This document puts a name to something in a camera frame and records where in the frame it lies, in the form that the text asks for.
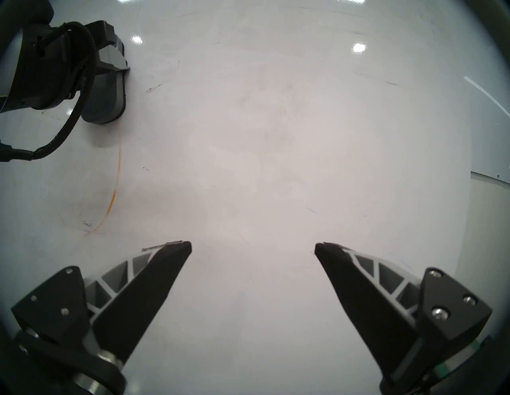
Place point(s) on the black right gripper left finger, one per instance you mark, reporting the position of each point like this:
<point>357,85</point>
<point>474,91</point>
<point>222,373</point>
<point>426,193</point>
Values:
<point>131,294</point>

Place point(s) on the large white whiteboard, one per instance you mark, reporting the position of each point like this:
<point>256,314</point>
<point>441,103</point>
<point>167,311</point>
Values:
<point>279,159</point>

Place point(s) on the dark grey whiteboard eraser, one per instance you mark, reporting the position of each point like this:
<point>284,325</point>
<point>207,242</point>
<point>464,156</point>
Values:
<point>104,99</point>

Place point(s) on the wall glass board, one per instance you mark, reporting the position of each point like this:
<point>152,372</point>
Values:
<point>490,99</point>

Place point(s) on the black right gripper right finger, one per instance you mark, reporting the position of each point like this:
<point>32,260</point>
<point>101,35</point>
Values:
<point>382,310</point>

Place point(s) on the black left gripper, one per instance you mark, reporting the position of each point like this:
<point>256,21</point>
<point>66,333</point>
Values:
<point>51,67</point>

